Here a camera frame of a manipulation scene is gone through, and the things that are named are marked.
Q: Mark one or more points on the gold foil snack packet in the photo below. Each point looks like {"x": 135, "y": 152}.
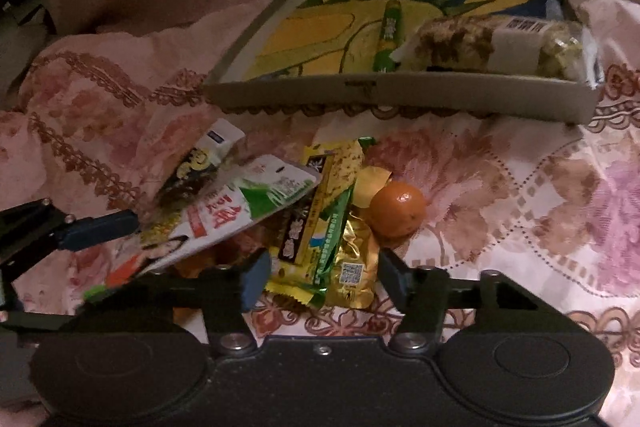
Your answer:
{"x": 352, "y": 259}

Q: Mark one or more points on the cardboard box with colourful lining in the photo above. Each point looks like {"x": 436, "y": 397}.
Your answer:
{"x": 300, "y": 94}

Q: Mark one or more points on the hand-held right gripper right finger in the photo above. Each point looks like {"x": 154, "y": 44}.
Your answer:
{"x": 392, "y": 274}

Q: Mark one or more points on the black snack packet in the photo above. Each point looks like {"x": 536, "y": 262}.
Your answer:
{"x": 192, "y": 172}

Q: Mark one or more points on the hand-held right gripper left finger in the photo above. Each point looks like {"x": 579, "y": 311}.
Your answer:
{"x": 252, "y": 281}

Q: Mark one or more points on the tangerine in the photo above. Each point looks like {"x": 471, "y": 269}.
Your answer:
{"x": 397, "y": 209}

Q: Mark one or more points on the yellow black bar packet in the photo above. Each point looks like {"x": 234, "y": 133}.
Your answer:
{"x": 300, "y": 227}

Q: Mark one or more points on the orange snack packet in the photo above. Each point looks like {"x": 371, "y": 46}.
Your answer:
{"x": 230, "y": 250}

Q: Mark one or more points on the green snack stick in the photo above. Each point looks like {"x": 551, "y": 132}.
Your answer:
{"x": 387, "y": 32}

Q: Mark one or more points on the yellow spotted snack packet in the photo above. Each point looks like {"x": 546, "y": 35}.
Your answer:
{"x": 347, "y": 162}

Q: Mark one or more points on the clear cereal bar packet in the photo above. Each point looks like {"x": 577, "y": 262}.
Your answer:
{"x": 465, "y": 42}

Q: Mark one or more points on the white paper with QR code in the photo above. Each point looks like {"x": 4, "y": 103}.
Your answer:
{"x": 225, "y": 213}

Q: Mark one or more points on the green strip snack packet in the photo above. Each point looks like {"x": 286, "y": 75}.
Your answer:
{"x": 332, "y": 232}

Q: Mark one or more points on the floral bedsheet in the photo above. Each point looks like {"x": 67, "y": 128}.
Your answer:
{"x": 500, "y": 187}

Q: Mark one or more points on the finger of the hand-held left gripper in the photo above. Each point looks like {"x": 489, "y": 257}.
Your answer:
{"x": 100, "y": 228}
{"x": 30, "y": 321}

